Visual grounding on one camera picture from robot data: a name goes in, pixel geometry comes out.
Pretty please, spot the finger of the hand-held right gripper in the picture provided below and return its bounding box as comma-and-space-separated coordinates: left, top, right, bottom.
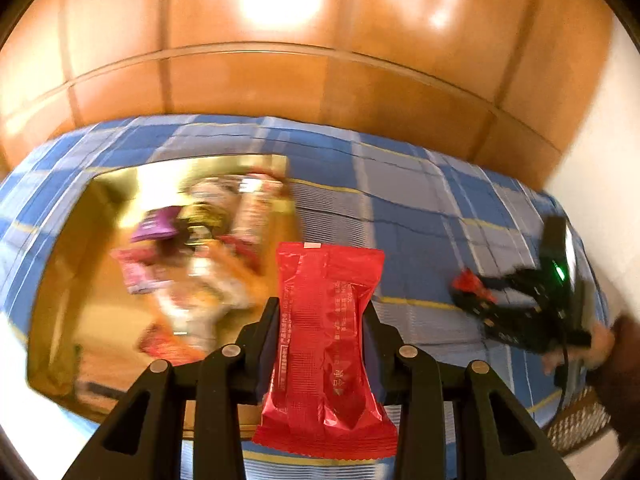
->
452, 287, 507, 334
475, 269, 540, 294

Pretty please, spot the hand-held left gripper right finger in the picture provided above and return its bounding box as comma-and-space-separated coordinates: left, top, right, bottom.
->
362, 302, 576, 480

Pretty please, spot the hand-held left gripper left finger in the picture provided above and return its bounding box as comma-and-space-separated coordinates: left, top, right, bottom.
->
60, 296, 281, 480

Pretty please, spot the red gold-print snack packet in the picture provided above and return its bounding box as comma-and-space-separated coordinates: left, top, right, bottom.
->
450, 267, 498, 306

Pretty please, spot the plain red snack packet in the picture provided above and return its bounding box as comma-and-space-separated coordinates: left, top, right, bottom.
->
251, 241, 400, 461

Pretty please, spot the white red floral snack packet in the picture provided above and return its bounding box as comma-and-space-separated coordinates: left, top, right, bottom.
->
155, 255, 251, 346

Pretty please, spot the small red bar packet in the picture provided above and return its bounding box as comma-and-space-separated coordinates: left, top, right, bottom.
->
137, 322, 206, 366

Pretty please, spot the long panda-print cracker packet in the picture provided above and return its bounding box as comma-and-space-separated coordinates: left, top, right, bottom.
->
232, 172, 286, 246

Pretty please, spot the brown gold-print snack packet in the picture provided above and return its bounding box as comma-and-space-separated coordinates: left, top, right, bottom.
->
177, 201, 231, 248

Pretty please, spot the pink snack packet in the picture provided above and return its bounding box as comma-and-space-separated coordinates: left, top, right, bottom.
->
112, 245, 173, 296

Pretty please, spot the purple snack packet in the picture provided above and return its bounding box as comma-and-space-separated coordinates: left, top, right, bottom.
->
130, 205, 182, 243

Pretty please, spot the cream orange snack packet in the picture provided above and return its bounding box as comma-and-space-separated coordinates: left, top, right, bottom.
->
187, 177, 241, 206

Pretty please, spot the gold tin box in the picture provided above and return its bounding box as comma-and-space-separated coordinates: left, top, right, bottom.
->
27, 154, 306, 441

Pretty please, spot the person's right forearm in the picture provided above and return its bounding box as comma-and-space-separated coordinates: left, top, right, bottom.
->
585, 312, 640, 451

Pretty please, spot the person's right hand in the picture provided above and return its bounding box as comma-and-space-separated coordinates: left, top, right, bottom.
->
542, 320, 617, 376

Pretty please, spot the blue plaid bedsheet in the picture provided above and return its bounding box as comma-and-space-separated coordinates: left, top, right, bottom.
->
0, 115, 608, 480

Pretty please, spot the woven rattan panel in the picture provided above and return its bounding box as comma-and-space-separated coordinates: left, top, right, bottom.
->
545, 390, 613, 456

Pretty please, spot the wooden wardrobe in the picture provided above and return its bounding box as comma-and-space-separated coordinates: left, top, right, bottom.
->
0, 0, 616, 191

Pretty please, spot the black cable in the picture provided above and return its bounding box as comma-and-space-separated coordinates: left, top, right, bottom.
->
552, 335, 573, 406

